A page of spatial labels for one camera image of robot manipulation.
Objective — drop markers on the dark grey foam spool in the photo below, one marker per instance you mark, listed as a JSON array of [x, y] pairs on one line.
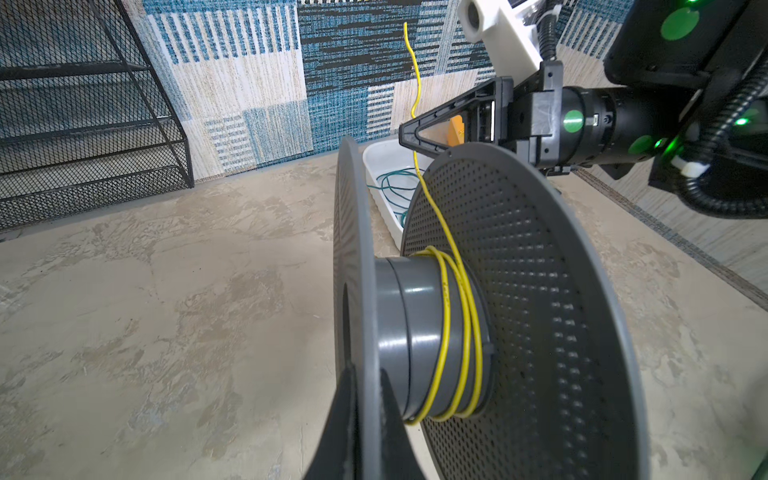
[[497, 326]]

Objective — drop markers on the white plastic bin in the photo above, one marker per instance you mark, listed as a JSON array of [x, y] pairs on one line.
[[392, 180]]

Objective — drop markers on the black wire shelf rack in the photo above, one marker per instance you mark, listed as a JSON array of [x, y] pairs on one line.
[[85, 120]]

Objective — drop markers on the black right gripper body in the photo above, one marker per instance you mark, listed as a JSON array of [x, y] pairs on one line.
[[533, 127]]

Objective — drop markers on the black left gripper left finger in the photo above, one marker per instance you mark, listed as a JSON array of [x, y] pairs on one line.
[[335, 457]]

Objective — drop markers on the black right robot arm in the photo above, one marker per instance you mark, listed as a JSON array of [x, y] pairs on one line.
[[687, 90]]

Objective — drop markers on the yellow plastic bin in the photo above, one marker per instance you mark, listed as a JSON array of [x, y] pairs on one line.
[[456, 131]]

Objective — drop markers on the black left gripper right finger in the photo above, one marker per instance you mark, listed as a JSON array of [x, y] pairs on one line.
[[398, 461]]

